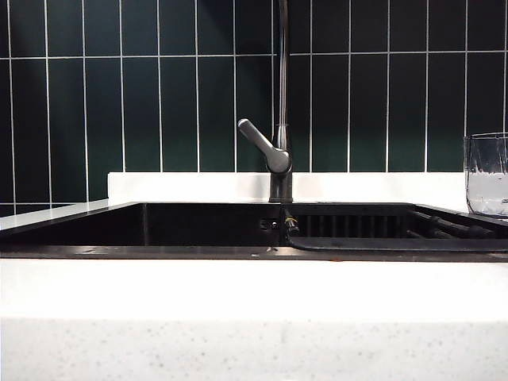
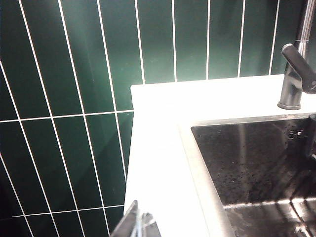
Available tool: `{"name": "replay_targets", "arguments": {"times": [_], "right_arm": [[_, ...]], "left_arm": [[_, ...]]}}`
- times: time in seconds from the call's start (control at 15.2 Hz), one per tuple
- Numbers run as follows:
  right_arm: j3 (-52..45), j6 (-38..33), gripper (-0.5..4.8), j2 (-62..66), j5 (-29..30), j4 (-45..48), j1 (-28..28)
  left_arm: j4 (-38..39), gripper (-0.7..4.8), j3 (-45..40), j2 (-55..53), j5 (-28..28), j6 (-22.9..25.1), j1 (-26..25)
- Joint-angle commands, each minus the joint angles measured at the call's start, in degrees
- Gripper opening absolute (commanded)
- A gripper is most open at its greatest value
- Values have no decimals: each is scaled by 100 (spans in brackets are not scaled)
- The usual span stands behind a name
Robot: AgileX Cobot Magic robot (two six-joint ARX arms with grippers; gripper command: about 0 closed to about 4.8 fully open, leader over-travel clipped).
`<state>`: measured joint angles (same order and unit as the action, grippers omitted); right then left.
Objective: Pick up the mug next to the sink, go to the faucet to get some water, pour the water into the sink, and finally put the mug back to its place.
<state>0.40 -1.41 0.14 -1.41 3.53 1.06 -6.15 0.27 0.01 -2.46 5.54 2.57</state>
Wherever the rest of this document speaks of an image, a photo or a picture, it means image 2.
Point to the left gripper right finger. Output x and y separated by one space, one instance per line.
149 227

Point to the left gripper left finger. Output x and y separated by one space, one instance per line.
127 222

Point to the black sink basin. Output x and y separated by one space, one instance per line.
247 160

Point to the dark metal kitchen faucet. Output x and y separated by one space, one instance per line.
291 84

